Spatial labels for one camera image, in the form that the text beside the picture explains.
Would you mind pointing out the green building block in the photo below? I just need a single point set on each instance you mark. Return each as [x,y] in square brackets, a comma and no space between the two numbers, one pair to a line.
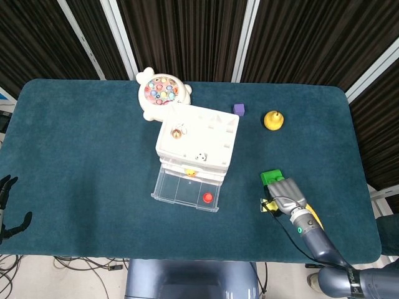
[267,177]

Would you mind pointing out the yellow toy pear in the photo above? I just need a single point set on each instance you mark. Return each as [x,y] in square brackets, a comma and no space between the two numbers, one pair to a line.
[273,122]

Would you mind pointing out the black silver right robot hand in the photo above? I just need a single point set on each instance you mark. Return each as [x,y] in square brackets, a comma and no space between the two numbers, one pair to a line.
[286,194]

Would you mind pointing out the red plastic stamp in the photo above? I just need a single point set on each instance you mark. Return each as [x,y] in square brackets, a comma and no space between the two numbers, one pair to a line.
[208,197]

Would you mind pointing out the white plastic drawer cabinet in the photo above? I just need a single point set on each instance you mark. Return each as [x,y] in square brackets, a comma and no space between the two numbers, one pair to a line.
[199,134]

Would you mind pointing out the clear drawer with glue stick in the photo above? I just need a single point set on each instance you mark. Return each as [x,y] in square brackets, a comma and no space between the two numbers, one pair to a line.
[218,166]

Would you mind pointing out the black power adapter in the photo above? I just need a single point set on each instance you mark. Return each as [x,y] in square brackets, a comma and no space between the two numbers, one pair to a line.
[114,267]

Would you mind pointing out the white metal stand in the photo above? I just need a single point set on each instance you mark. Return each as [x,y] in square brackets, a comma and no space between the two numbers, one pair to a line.
[381,199]

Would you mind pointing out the double white frame post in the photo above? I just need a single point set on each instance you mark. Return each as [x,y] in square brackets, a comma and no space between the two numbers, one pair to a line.
[121,40]

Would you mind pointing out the blue-grey robot torso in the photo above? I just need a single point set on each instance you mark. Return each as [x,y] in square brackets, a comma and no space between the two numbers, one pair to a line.
[187,280]

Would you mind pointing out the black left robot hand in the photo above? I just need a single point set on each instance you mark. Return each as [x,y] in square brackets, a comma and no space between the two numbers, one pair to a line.
[15,227]

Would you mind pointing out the white die with black dots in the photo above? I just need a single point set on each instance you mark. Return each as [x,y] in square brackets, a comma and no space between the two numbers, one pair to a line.
[201,156]

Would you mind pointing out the small gold bell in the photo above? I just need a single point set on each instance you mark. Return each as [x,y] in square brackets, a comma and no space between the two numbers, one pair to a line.
[176,134]

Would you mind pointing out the single white frame post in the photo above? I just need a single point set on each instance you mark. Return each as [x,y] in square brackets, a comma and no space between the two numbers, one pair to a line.
[84,40]

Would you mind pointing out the clear drawer with red stamp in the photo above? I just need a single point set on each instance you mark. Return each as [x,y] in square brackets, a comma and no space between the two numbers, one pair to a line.
[170,187]

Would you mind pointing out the small purple cube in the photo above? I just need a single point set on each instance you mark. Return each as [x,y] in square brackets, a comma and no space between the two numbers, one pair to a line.
[239,109]

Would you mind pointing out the white fishing game toy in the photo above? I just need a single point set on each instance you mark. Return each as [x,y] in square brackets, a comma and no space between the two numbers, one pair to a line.
[149,107]

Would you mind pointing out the black pleated curtain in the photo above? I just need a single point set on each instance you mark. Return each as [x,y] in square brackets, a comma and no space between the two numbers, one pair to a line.
[187,34]

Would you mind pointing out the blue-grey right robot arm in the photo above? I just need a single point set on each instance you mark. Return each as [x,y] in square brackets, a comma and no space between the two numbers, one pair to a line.
[321,246]

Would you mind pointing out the yellow chick toy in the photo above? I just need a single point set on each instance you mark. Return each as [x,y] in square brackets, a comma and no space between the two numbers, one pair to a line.
[190,172]

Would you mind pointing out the teal table cloth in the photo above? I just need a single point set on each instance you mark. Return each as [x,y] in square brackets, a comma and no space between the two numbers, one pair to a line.
[78,155]

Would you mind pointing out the blue white sign board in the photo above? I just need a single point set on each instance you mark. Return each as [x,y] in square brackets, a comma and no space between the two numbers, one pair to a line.
[6,95]

